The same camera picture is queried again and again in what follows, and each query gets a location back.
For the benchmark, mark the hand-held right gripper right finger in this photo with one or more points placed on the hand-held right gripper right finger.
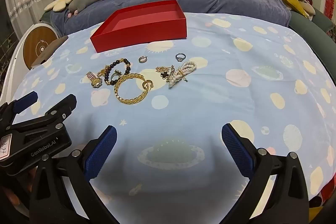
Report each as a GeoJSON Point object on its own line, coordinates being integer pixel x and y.
{"type": "Point", "coordinates": [236, 151]}

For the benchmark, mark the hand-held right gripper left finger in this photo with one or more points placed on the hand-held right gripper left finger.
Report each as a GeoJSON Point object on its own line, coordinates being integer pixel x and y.
{"type": "Point", "coordinates": [101, 153]}

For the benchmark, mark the cream flower pillow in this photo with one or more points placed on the cream flower pillow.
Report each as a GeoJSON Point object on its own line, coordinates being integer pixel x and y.
{"type": "Point", "coordinates": [59, 2]}

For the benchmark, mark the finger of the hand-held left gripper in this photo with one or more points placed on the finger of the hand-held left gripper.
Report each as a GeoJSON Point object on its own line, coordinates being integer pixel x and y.
{"type": "Point", "coordinates": [59, 109]}
{"type": "Point", "coordinates": [26, 100]}

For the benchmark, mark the green sofa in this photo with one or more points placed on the green sofa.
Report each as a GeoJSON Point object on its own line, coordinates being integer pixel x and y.
{"type": "Point", "coordinates": [309, 27]}

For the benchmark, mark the beige pillow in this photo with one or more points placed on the beige pillow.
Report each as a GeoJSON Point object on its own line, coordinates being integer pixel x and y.
{"type": "Point", "coordinates": [307, 9]}

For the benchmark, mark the red cardboard box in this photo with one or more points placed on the red cardboard box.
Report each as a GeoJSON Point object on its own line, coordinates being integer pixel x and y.
{"type": "Point", "coordinates": [147, 29]}

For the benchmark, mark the gold wrist watch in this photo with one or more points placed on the gold wrist watch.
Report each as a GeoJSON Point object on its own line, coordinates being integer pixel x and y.
{"type": "Point", "coordinates": [95, 80]}

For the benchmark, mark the grey flat pad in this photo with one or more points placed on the grey flat pad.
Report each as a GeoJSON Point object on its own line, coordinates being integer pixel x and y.
{"type": "Point", "coordinates": [47, 52]}

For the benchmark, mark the white round wooden-faced device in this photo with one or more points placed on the white round wooden-faced device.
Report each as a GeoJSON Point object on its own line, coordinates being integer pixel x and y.
{"type": "Point", "coordinates": [36, 43]}

